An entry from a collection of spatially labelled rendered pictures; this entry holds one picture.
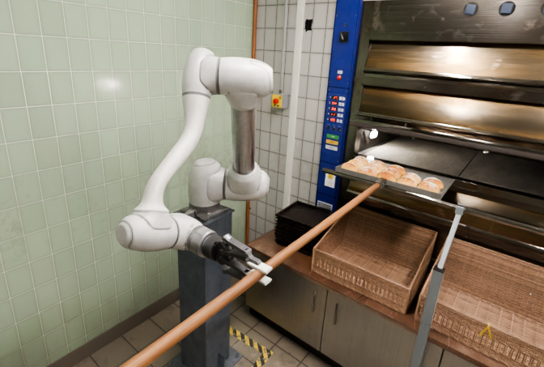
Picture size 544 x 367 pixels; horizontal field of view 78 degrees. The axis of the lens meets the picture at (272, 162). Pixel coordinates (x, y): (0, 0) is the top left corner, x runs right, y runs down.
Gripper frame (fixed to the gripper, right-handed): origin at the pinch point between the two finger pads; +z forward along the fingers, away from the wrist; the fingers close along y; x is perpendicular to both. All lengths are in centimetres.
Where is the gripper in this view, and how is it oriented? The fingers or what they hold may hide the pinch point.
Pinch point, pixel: (259, 271)
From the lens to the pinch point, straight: 100.7
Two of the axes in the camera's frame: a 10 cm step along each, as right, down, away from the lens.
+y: -0.6, 9.5, 3.2
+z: 8.0, 2.4, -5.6
